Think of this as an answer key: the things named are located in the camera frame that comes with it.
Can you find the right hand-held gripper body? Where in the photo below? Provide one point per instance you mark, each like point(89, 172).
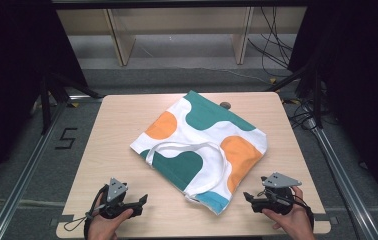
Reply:
point(277, 195)

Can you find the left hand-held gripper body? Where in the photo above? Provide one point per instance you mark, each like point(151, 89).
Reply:
point(116, 196)

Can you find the white teal orange tote bag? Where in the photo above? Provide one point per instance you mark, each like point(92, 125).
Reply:
point(207, 133)

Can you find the person's right hand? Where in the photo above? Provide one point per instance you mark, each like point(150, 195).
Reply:
point(292, 221)

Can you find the person's left hand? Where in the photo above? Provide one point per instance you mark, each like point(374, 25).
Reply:
point(107, 226)

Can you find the small round brown disc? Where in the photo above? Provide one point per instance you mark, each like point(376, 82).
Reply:
point(225, 105)

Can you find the black metal stand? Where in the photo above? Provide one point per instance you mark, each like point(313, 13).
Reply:
point(310, 90)
point(48, 100)

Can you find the black curtain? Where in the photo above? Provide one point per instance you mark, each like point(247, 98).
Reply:
point(360, 83)
point(13, 83)

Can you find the aluminium frame rail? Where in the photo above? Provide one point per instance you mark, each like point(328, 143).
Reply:
point(340, 180)
point(27, 166)

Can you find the light wooden table frame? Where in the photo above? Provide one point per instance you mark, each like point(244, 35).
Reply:
point(123, 40)

